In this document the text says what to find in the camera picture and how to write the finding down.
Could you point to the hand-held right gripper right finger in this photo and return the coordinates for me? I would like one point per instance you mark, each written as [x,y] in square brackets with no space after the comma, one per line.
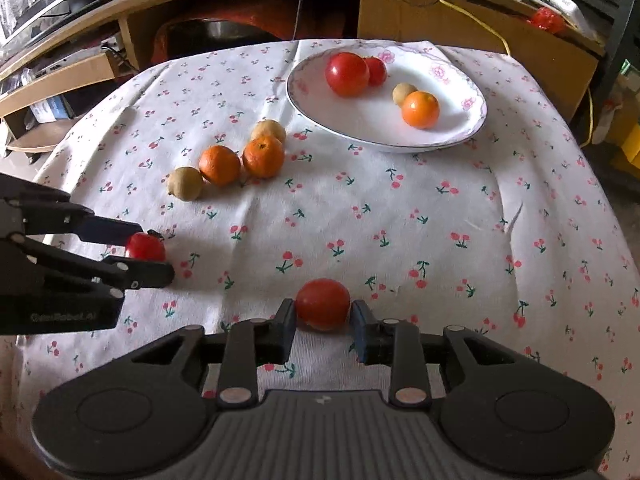
[360,334]

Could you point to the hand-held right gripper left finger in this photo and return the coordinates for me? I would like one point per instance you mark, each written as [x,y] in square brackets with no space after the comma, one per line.
[289,331]

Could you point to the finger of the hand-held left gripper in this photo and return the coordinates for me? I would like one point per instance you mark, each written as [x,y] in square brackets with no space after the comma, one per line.
[145,274]
[107,230]

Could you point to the small red tomato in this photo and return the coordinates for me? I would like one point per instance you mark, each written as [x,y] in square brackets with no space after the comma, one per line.
[322,304]
[146,249]
[377,71]

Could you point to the small brown kiwi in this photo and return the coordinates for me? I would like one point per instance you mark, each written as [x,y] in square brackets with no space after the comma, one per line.
[268,130]
[402,94]
[185,183]

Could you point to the small orange tangerine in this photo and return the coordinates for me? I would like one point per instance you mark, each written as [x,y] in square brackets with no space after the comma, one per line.
[220,165]
[263,157]
[420,109]

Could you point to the white floral plate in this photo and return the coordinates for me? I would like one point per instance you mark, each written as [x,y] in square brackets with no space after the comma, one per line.
[370,120]

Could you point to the large red tomato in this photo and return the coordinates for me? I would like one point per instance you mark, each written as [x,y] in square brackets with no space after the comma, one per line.
[347,74]

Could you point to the cherry print tablecloth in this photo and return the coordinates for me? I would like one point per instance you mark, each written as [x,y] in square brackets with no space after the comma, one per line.
[400,220]

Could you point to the blue book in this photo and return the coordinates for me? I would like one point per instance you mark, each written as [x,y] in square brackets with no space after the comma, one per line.
[50,110]

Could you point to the steel pot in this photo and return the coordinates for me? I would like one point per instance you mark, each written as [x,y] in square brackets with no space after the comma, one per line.
[230,31]

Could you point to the black monitor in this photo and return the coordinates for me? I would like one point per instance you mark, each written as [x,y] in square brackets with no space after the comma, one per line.
[40,0]

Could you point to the large cardboard box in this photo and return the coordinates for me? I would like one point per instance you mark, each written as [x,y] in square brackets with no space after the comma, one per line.
[450,45]

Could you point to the yellow box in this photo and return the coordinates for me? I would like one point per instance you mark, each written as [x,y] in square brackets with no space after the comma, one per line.
[627,135]

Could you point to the small red wrapper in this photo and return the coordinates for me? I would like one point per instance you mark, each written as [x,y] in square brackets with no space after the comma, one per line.
[547,20]

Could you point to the white labelled device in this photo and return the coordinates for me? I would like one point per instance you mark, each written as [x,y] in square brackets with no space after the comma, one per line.
[562,5]

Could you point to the black metal shelf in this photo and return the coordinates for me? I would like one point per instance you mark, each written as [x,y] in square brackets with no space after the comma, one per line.
[620,35]

